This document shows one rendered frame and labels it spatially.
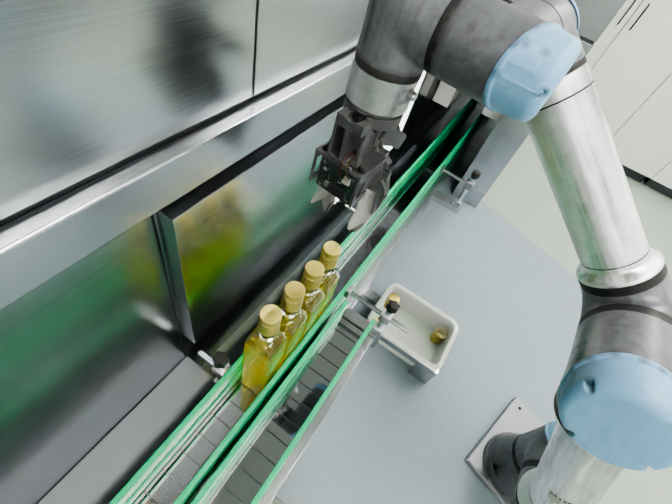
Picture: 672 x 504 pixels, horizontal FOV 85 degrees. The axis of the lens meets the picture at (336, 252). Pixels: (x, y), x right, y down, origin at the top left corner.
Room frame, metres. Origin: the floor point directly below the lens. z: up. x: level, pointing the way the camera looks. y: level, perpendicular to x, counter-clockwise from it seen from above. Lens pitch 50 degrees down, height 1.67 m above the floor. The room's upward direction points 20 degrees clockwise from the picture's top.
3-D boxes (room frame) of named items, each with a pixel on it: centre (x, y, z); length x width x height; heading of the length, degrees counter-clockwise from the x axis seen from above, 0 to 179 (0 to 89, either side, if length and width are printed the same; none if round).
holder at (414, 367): (0.57, -0.24, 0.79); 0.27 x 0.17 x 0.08; 73
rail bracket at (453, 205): (1.09, -0.32, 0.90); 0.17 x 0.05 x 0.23; 73
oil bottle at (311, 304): (0.38, 0.02, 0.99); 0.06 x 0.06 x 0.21; 73
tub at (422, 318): (0.56, -0.26, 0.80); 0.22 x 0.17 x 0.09; 73
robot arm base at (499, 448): (0.31, -0.58, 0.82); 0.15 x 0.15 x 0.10
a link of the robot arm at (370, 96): (0.41, 0.01, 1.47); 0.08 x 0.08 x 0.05
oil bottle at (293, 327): (0.32, 0.04, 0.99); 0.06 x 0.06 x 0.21; 73
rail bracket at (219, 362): (0.24, 0.15, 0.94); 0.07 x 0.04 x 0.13; 73
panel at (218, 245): (0.69, 0.07, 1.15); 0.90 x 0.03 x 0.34; 163
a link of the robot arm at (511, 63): (0.39, -0.09, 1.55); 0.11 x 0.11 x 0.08; 69
